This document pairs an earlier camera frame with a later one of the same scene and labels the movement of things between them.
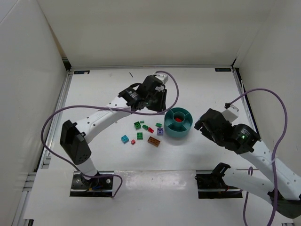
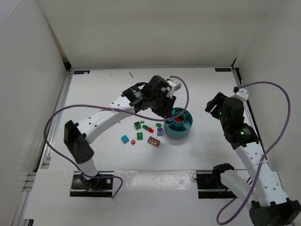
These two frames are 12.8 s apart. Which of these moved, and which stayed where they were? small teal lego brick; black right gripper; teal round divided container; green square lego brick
Moved: black right gripper
Stayed: green square lego brick; small teal lego brick; teal round divided container
